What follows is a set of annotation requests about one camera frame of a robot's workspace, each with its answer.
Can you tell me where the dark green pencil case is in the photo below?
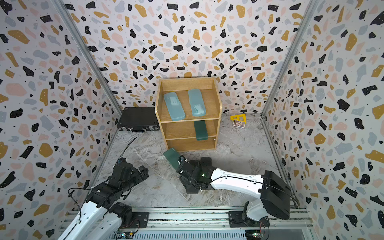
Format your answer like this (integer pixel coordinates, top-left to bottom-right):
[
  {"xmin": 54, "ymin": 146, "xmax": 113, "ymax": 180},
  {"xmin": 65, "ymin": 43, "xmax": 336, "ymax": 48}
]
[
  {"xmin": 164, "ymin": 148, "xmax": 181, "ymax": 170},
  {"xmin": 194, "ymin": 120, "xmax": 209, "ymax": 141}
]

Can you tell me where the light blue pencil case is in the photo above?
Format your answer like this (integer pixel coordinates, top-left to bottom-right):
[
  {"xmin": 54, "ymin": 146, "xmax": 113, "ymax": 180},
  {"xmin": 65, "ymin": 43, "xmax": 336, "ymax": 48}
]
[
  {"xmin": 164, "ymin": 92, "xmax": 186, "ymax": 121},
  {"xmin": 188, "ymin": 89, "xmax": 206, "ymax": 117}
]

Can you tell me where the black pencil case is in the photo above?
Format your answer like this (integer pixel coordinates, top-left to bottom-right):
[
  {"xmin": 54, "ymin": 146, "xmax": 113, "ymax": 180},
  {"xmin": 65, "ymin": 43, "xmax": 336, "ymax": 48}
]
[{"xmin": 200, "ymin": 157, "xmax": 212, "ymax": 166}]

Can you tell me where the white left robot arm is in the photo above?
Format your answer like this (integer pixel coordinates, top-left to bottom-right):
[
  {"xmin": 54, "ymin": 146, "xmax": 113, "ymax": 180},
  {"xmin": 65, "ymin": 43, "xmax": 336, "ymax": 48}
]
[{"xmin": 59, "ymin": 158, "xmax": 149, "ymax": 240}]

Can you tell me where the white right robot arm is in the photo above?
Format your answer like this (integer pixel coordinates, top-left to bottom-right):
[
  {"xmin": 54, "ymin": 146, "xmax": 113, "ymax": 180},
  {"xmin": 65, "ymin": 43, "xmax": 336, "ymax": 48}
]
[{"xmin": 174, "ymin": 160, "xmax": 291, "ymax": 222}]

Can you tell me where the wooden three-tier shelf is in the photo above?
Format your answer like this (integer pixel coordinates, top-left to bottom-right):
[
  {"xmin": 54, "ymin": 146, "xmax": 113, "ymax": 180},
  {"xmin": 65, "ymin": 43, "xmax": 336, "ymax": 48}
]
[{"xmin": 155, "ymin": 77, "xmax": 223, "ymax": 152}]

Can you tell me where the black briefcase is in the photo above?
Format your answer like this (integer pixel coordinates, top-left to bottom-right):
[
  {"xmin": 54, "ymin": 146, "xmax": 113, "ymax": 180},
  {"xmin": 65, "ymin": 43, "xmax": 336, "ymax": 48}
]
[{"xmin": 117, "ymin": 107, "xmax": 160, "ymax": 132}]

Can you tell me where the small photo card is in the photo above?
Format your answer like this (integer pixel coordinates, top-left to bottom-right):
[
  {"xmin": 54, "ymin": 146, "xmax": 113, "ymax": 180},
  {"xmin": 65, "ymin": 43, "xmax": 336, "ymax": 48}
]
[{"xmin": 233, "ymin": 120, "xmax": 246, "ymax": 129}]

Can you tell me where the yellow triangle ruler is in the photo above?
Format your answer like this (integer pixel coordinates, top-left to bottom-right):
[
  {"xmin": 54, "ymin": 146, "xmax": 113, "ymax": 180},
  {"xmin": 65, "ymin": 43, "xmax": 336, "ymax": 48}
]
[{"xmin": 230, "ymin": 114, "xmax": 247, "ymax": 124}]

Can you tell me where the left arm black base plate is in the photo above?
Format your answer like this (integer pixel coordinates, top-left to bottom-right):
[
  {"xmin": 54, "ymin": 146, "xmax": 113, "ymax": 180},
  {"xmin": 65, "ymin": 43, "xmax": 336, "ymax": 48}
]
[{"xmin": 120, "ymin": 212, "xmax": 150, "ymax": 229}]

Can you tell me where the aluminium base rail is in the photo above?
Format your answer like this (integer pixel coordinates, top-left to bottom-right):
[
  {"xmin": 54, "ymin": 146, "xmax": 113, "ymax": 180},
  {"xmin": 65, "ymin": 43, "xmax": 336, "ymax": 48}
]
[{"xmin": 59, "ymin": 206, "xmax": 319, "ymax": 240}]

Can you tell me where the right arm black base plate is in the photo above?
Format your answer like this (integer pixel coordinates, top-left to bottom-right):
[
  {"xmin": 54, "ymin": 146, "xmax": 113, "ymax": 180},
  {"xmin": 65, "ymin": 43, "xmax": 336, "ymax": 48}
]
[{"xmin": 228, "ymin": 211, "xmax": 270, "ymax": 228}]

